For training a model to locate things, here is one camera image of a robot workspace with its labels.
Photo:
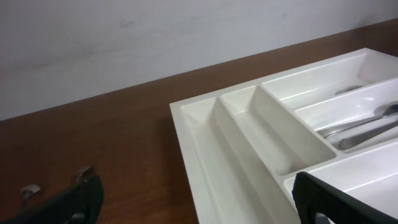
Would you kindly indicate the small teaspoon far left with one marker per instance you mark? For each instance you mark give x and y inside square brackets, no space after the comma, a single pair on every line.
[27,193]

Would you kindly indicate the small teaspoon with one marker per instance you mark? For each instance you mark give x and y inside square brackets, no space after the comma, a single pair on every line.
[27,193]
[83,174]

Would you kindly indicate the white plastic cutlery tray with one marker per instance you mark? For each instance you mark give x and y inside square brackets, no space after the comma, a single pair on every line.
[242,146]

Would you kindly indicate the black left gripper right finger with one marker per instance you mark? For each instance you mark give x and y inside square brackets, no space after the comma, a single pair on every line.
[319,202]

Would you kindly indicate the metal fork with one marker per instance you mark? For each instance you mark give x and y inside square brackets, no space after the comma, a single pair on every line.
[353,141]
[328,132]

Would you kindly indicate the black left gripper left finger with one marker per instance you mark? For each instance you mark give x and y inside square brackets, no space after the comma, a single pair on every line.
[80,203]

